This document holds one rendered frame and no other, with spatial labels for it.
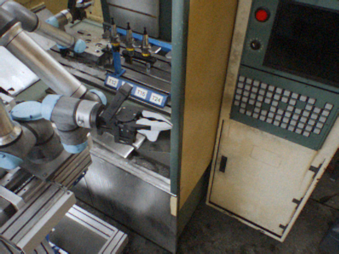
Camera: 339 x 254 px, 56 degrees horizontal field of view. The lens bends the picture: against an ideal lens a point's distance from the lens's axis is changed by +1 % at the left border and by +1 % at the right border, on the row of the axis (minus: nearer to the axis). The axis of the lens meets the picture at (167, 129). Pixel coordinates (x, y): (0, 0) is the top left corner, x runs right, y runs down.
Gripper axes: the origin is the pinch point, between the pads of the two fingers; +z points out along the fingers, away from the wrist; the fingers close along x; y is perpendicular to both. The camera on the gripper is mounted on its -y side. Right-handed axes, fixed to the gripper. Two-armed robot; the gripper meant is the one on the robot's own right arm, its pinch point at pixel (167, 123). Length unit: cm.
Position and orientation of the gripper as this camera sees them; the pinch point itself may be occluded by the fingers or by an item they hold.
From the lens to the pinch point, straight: 81.0
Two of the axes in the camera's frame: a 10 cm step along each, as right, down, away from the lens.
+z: 9.6, 1.9, -1.8
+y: -0.4, 7.9, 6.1
